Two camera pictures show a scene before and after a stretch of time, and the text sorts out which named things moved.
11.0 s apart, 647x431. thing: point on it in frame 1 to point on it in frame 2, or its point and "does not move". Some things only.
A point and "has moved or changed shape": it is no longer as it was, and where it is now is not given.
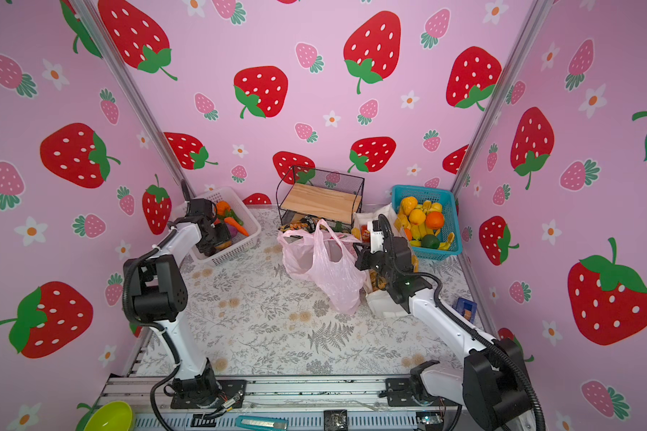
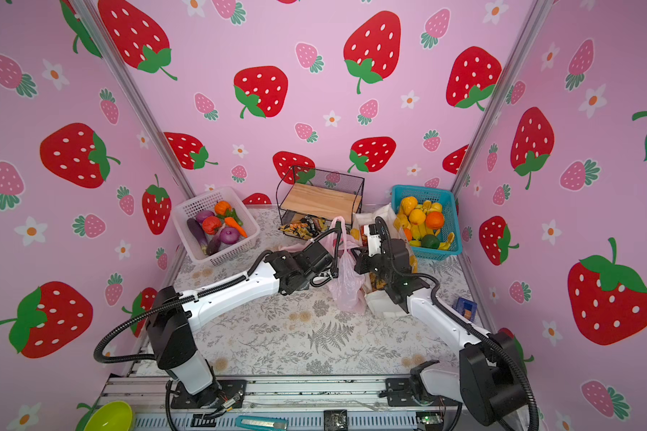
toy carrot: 238,224 does not move
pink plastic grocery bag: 327,259 has moved or changed shape
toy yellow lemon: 417,216 does not move
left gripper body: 218,235 to 294,258
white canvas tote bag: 382,303 does not move
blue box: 465,307 does not move
